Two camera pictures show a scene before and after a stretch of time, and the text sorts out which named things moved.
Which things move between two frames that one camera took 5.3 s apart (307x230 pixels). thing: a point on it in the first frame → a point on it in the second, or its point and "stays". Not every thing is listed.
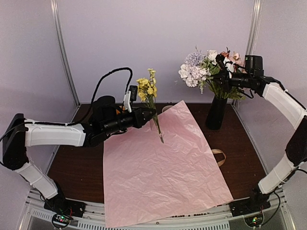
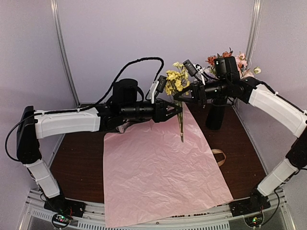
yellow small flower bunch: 147,91 → 177,81
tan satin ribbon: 217,151 stays
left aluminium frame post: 54,4 stays
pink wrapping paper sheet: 146,181 stays
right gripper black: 224,80 → 201,99
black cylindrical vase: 215,118 stays
